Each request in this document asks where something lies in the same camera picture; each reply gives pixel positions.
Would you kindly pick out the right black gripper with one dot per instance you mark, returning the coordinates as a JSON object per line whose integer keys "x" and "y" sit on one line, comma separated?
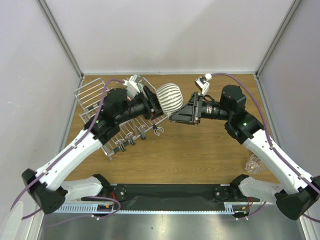
{"x": 196, "y": 108}

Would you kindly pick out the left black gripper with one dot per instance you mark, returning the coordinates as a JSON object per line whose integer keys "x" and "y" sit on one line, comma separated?
{"x": 152, "y": 107}

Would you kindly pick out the grey striped round mug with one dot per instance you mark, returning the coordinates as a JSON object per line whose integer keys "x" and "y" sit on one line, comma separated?
{"x": 170, "y": 98}

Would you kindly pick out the clear faceted glass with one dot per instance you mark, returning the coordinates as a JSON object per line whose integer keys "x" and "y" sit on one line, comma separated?
{"x": 255, "y": 165}

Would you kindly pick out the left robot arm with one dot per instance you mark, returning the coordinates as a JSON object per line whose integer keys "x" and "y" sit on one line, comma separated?
{"x": 48, "y": 185}

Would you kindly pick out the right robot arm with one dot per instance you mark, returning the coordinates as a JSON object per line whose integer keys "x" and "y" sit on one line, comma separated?
{"x": 296, "y": 191}

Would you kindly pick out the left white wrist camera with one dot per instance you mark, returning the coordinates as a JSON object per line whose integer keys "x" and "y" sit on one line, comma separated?
{"x": 134, "y": 86}

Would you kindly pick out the silver wire dish rack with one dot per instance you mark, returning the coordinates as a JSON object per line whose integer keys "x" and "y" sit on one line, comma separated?
{"x": 89, "y": 96}

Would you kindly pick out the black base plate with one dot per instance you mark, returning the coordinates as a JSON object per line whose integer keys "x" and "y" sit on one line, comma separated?
{"x": 175, "y": 194}

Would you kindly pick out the white cable duct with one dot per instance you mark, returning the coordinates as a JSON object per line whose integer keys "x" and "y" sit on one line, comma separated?
{"x": 97, "y": 208}

